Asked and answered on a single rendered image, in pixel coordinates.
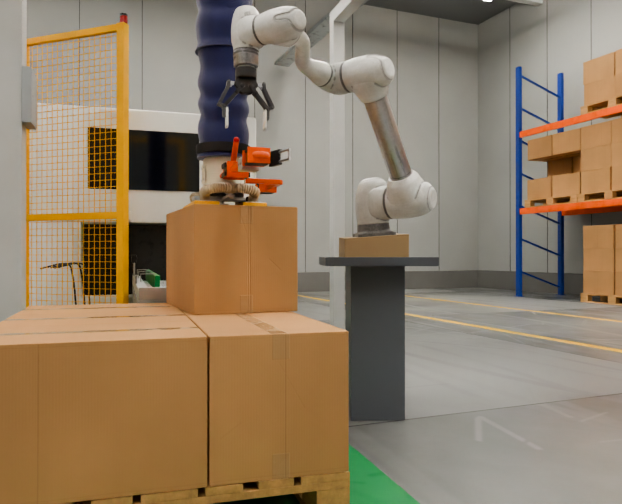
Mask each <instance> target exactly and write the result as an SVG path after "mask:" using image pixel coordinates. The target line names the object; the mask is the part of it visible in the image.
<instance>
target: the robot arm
mask: <svg viewBox="0 0 622 504"><path fill-rule="evenodd" d="M305 28H306V17H305V15H304V13H303V12H302V11H301V10H300V9H299V8H297V7H293V6H282V7H278V8H274V9H271V10H268V11H265V12H263V13H261V14H259V13H258V11H257V10H256V8H255V7H253V6H250V5H243V6H240V7H238V8H236V10H235V12H234V14H233V18H232V25H231V42H232V46H233V60H234V65H233V66H234V68H236V69H235V81H231V80H230V79H228V80H227V82H226V87H225V89H224V91H223V93H222V95H221V97H220V99H219V101H218V103H217V106H219V107H221V108H222V117H224V118H225V128H228V107H226V106H227V105H228V104H229V103H230V102H231V101H232V100H233V99H234V98H235V96H236V95H237V94H238V93H240V94H241V95H251V94H252V95H253V97H255V99H256V100H257V101H258V102H259V104H260V105H261V106H262V108H263V109H264V111H263V131H265V130H266V129H267V121H268V120H269V112H270V111H271V110H273V109H274V108H275V106H274V104H273V102H272V100H271V98H270V96H269V94H268V92H267V89H266V84H265V82H263V83H257V68H258V67H259V49H260V48H262V47H263V46H265V45H268V44H273V45H276V46H284V47H292V46H294V45H295V64H296V67H297V68H298V70H299V71H300V72H301V73H303V74H304V75H305V76H306V77H307V78H309V79H310V80H311V81H312V82H313V83H314V84H315V85H317V86H318V87H319V88H321V89H322V90H324V91H326V92H328V93H331V94H334V95H345V94H347V93H352V92H354V94H355V95H356V96H357V97H358V98H359V100H360V101H361V102H363V103H364V104H365V107H366V110H367V113H368V116H369V119H370V122H371V125H372V128H373V131H374V133H375V136H376V139H377V142H378V145H379V148H380V151H381V154H382V157H383V160H384V162H385V165H386V168H387V171H388V174H389V179H388V181H387V183H386V181H384V180H383V179H381V178H379V177H373V178H367V179H364V180H362V181H361V182H360V183H359V185H358V188H357V191H356V197H355V210H356V219H357V233H354V234H352V237H371V236H385V235H396V232H395V231H391V230H390V225H389V220H390V219H406V218H414V217H419V216H422V215H425V214H427V213H429V212H430V211H431V210H432V209H433V208H434V207H435V206H436V203H437V193H436V190H435V189H434V187H433V186H432V185H431V184H430V183H428V182H424V180H423V179H422V178H421V177H420V176H419V174H418V173H417V172H416V171H414V170H412V169H411V168H410V165H409V162H408V159H407V156H406V153H405V150H404V147H403V144H402V140H401V137H400V134H399V131H398V128H397V124H396V121H395V118H394V115H393V112H392V109H391V106H390V103H389V100H388V97H387V94H388V90H389V88H388V86H389V84H390V83H391V82H392V80H393V78H394V74H395V70H394V65H393V63H392V61H391V60H390V59H389V58H388V57H386V56H383V55H377V54H371V55H364V56H359V57H355V58H352V59H350V60H347V61H343V62H339V63H333V64H332V65H331V64H328V63H326V62H321V61H317V60H313V59H310V40H309V37H308V35H307V34H306V33H305V32H304V30H305ZM232 85H234V86H235V88H236V91H235V92H234V93H233V94H232V95H231V96H230V97H229V98H228V99H227V101H226V102H225V103H222V101H223V99H224V97H225V95H226V93H227V91H228V90H229V88H230V87H232ZM257 87H259V88H260V90H261V91H262V93H263V96H264V98H265V100H266V102H267V104H268V105H267V104H266V103H265V101H264V100H263V99H262V97H261V96H260V95H259V94H258V92H257V90H256V88H257ZM382 223H383V224H382ZM367 224H368V225H367Z"/></svg>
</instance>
